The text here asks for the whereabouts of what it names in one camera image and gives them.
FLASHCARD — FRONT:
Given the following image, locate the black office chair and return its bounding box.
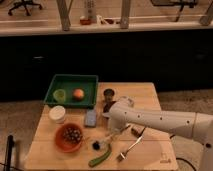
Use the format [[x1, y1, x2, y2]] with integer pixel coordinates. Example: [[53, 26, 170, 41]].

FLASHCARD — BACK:
[[8, 0, 43, 16]]

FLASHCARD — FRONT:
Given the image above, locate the green plastic tray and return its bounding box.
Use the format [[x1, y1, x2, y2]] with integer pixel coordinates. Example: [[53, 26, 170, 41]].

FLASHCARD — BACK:
[[44, 74, 98, 109]]

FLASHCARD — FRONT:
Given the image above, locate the black cable on floor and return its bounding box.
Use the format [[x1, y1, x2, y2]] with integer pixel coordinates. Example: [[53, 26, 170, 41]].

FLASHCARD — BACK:
[[169, 133, 198, 171]]

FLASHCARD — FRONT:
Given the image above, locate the blue grey sponge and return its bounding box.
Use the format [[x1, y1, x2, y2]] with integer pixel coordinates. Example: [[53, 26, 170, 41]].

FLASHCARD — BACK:
[[84, 110, 97, 127]]

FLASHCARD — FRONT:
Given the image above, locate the red object on shelf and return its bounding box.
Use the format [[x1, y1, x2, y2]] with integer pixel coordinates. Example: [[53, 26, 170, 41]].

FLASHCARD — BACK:
[[79, 16, 92, 25]]

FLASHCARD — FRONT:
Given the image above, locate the white paper cup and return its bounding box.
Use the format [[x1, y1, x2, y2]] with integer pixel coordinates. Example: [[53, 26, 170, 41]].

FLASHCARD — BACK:
[[49, 105, 66, 123]]

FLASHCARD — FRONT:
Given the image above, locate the small green cup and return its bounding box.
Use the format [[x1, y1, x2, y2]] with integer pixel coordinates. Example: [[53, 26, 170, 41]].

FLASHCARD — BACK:
[[53, 89, 66, 103]]

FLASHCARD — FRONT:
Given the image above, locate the brown wooden block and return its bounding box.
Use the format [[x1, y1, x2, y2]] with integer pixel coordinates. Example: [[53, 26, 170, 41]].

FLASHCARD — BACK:
[[131, 126, 145, 137]]

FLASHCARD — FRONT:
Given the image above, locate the small dark metal cup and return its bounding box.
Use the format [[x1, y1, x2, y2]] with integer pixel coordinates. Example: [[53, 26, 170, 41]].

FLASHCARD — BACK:
[[104, 88, 115, 102]]

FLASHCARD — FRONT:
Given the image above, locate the green pea pod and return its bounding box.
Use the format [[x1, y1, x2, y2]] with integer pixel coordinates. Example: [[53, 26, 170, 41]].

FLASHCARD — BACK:
[[88, 144, 112, 167]]

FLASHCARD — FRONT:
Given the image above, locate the orange peach fruit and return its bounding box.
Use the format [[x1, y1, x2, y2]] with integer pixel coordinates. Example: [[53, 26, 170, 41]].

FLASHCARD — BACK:
[[72, 88, 85, 101]]

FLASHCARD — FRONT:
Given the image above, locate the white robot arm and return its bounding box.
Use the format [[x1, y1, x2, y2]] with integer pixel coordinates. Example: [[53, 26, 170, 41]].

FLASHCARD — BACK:
[[108, 96, 213, 171]]

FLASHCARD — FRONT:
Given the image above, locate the black pole at left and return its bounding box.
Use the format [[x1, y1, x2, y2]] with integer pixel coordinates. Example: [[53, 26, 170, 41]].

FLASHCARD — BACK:
[[3, 135, 14, 171]]

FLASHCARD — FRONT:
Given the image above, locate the orange bowl with grapes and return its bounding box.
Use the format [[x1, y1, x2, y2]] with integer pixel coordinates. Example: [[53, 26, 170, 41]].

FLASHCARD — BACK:
[[54, 123, 83, 153]]

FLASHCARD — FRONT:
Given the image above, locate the silver metal fork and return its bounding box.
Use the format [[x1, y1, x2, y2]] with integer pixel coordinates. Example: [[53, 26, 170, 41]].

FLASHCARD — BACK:
[[116, 135, 143, 162]]

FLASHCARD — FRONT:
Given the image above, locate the white handled black brush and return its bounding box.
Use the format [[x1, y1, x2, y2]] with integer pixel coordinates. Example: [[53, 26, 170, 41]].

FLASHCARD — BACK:
[[92, 125, 129, 150]]

